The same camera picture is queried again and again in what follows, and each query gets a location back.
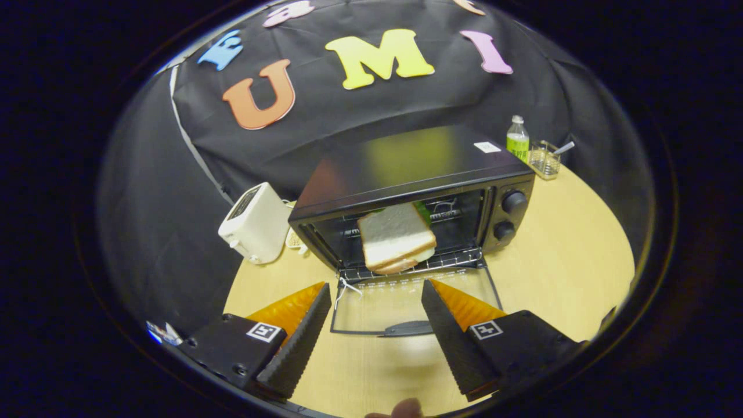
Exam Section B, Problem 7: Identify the small white dish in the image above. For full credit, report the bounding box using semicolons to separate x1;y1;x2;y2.
283;200;308;256

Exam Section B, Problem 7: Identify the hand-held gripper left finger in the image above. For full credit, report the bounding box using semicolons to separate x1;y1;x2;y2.
177;282;333;401

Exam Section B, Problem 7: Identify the white bread sandwich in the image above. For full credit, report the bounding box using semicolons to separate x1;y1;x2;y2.
357;202;437;275

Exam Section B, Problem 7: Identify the wire mesh basket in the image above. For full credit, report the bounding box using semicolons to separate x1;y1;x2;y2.
529;140;575;181

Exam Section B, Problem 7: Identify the black backdrop cloth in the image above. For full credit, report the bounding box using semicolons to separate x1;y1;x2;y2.
96;0;657;337

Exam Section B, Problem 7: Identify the black toaster oven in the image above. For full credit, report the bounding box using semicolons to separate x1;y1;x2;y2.
288;125;536;337

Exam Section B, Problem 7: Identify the blue white object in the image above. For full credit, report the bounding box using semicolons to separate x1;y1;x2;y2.
146;321;184;347

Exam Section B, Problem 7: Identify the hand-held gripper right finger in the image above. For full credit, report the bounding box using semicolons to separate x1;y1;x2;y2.
421;279;587;402

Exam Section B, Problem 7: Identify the white pop-up toaster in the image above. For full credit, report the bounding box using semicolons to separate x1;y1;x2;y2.
218;182;291;265

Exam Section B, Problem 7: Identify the clear bottle green label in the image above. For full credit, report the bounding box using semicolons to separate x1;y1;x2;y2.
506;115;530;163

